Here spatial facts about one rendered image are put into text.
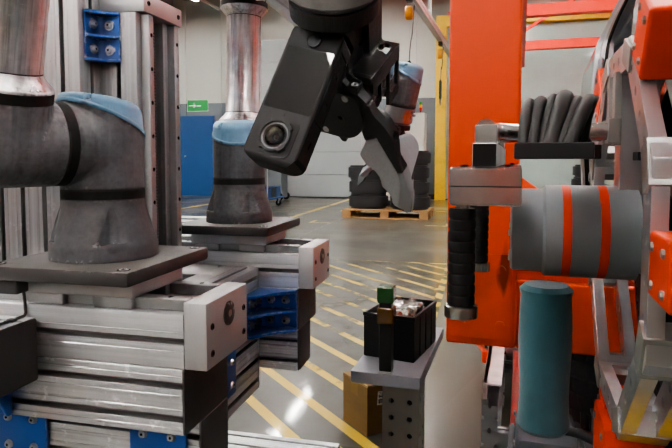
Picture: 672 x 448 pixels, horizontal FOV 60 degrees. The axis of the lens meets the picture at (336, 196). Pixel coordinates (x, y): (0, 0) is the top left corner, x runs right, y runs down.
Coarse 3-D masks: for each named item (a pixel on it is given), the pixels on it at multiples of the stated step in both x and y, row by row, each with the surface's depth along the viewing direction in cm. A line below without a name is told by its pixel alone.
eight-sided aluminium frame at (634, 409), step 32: (608, 64) 94; (640, 96) 68; (640, 128) 68; (608, 160) 108; (640, 288) 66; (640, 320) 65; (608, 352) 99; (640, 352) 64; (608, 384) 88; (640, 384) 66; (640, 416) 72
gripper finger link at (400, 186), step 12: (372, 144) 50; (408, 144) 54; (372, 156) 51; (384, 156) 50; (408, 156) 54; (372, 168) 52; (384, 168) 51; (408, 168) 52; (384, 180) 52; (396, 180) 51; (408, 180) 52; (396, 192) 52; (408, 192) 53; (396, 204) 54; (408, 204) 54
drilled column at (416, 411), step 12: (384, 396) 159; (396, 396) 158; (408, 396) 157; (420, 396) 159; (384, 408) 159; (396, 408) 158; (408, 408) 157; (420, 408) 159; (384, 420) 159; (396, 420) 158; (408, 420) 159; (420, 420) 160; (384, 432) 160; (396, 432) 158; (408, 432) 157; (420, 432) 160; (384, 444) 160; (396, 444) 159; (408, 444) 158; (420, 444) 160
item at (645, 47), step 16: (640, 0) 69; (656, 0) 65; (640, 16) 69; (656, 16) 64; (640, 32) 68; (656, 32) 65; (640, 48) 68; (656, 48) 66; (640, 64) 68; (656, 64) 67
